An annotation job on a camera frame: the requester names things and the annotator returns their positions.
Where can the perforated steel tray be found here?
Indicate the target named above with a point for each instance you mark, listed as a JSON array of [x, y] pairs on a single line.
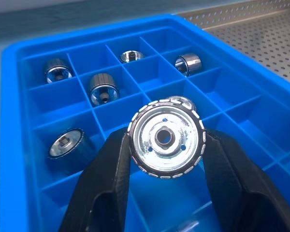
[[261, 33]]

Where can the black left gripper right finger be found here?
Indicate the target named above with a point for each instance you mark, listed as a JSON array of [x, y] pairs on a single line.
[[234, 183]]

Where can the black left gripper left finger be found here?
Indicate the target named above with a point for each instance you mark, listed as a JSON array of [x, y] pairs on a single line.
[[106, 183]]

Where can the metal roller with black rim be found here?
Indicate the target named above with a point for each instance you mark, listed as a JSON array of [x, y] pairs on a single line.
[[166, 137]]

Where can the blue compartment tray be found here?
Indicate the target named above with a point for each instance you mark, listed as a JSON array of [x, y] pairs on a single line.
[[70, 101]]

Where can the shiny metal roller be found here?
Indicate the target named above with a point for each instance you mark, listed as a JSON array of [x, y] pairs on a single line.
[[70, 147], [102, 90], [188, 63], [57, 70], [187, 102], [132, 56]]

